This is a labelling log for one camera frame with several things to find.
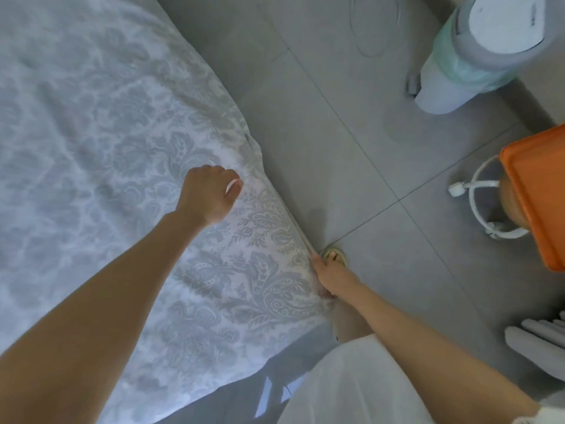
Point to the person's right hand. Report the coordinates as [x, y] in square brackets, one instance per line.
[334, 276]

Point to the person's left hand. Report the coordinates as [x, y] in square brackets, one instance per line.
[207, 197]

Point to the blue-grey cloth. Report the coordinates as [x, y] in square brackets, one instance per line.
[106, 128]

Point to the person's right forearm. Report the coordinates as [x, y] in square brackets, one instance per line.
[441, 366]

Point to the person's left forearm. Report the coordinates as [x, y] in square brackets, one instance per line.
[79, 331]

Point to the person's right leg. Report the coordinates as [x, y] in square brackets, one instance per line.
[349, 322]

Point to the person's white shorts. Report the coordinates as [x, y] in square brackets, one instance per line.
[353, 388]

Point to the person's white shirt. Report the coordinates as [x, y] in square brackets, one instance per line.
[547, 412]

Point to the grey curtain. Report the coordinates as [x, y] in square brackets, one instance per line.
[538, 344]

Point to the orange plastic basket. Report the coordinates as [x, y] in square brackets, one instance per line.
[538, 194]

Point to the grey lidded trash can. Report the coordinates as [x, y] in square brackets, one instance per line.
[477, 53]

